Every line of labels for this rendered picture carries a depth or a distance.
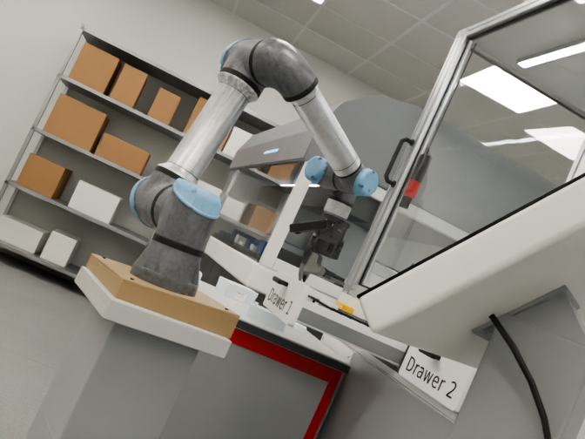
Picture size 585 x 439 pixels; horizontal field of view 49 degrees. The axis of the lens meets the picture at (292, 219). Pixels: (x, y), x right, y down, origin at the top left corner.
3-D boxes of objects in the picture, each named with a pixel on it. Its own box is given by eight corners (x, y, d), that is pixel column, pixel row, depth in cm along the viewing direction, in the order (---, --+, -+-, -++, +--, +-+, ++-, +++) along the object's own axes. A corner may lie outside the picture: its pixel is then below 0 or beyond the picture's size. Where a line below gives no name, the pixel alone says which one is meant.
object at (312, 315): (294, 320, 161) (304, 299, 162) (271, 302, 186) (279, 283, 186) (423, 376, 172) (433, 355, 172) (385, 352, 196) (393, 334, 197)
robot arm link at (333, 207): (325, 196, 186) (332, 201, 194) (319, 210, 186) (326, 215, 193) (348, 205, 183) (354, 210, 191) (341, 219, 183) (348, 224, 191)
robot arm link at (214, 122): (143, 219, 141) (268, 26, 152) (114, 207, 152) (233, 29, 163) (181, 246, 148) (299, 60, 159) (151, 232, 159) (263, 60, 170)
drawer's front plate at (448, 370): (453, 412, 137) (474, 365, 138) (397, 373, 165) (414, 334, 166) (460, 415, 137) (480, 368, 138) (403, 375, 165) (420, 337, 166)
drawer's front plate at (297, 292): (286, 325, 159) (305, 285, 160) (262, 304, 187) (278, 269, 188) (292, 327, 160) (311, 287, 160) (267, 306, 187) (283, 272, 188)
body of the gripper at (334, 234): (329, 259, 182) (346, 220, 183) (303, 248, 185) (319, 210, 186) (336, 262, 189) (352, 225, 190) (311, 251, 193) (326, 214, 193)
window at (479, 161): (500, 345, 138) (669, -44, 144) (359, 284, 221) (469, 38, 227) (503, 346, 138) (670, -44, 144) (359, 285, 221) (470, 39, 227)
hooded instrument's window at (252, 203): (258, 262, 255) (305, 160, 258) (203, 231, 427) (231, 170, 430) (483, 365, 285) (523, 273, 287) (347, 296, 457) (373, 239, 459)
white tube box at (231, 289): (223, 295, 223) (229, 281, 223) (213, 288, 230) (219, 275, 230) (252, 307, 229) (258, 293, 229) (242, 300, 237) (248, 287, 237)
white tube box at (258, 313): (245, 315, 194) (251, 304, 194) (245, 312, 202) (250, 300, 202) (282, 332, 195) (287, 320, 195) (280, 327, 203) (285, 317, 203)
